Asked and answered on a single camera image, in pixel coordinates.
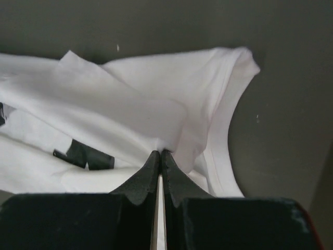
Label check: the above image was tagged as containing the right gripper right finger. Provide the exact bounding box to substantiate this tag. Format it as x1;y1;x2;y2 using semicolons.
161;149;213;249

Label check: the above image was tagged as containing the white t shirt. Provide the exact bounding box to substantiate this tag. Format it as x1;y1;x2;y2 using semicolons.
1;47;260;197

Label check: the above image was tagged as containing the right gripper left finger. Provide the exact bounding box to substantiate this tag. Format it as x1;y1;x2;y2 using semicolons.
111;151;160;249

